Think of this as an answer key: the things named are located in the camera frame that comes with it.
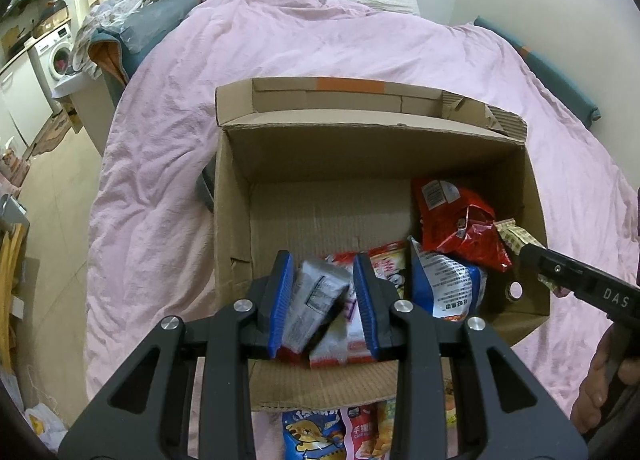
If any beige snack packet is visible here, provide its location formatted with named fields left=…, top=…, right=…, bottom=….
left=494, top=219, right=567, bottom=297

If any grey striped cloth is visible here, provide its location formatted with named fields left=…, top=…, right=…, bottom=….
left=196, top=164, right=218, bottom=208

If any white plastic bag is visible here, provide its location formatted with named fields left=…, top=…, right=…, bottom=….
left=24, top=402, right=70, bottom=448

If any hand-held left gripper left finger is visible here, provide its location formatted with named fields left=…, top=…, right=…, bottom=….
left=57, top=249, right=297, bottom=460

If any blue white snack packet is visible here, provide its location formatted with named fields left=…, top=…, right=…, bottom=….
left=407, top=236, right=488, bottom=323

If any white washing machine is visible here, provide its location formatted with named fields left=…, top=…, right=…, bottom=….
left=27, top=23, right=81, bottom=91

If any brown cardboard box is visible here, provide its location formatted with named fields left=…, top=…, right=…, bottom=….
left=212, top=76, right=551, bottom=413

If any pink white snack packet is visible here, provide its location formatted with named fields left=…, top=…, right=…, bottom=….
left=340, top=404, right=381, bottom=460

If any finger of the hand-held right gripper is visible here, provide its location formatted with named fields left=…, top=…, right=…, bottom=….
left=519, top=244, right=601, bottom=300

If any silver white snack packet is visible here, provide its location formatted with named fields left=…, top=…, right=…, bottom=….
left=282, top=257, right=352, bottom=353

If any red snack packet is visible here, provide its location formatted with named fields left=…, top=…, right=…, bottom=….
left=411, top=176, right=515, bottom=273

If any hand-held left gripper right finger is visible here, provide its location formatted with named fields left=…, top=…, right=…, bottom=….
left=351, top=253, right=590, bottom=460

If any white kitchen cabinet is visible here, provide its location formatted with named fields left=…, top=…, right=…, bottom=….
left=0, top=48, right=53, bottom=151

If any person's right hand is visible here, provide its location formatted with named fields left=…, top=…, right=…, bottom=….
left=570, top=326, right=622, bottom=437

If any red white chip packet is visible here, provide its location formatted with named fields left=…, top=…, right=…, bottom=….
left=277, top=241, right=408, bottom=368

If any teal bolster cushion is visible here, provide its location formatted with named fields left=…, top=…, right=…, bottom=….
left=472, top=15, right=601, bottom=125

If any yellow snack packet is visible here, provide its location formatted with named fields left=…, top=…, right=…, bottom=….
left=374, top=375, right=458, bottom=460

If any brown floor mat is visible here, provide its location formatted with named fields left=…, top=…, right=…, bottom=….
left=34, top=113, right=75, bottom=157

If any blue cartoon snack packet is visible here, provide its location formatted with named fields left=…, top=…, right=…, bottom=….
left=281, top=409, right=348, bottom=460

